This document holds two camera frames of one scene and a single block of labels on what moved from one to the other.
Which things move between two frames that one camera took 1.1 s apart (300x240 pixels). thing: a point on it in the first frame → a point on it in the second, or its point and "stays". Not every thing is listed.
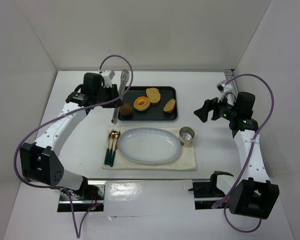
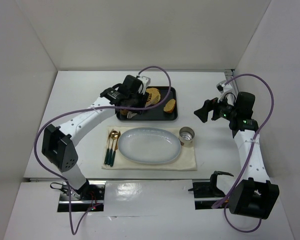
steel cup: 186,136 stays
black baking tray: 154,112 stays
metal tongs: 124,75 → 130,114
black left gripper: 109,95 → 139,104
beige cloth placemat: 120,163 stays
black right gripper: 214,109 stays
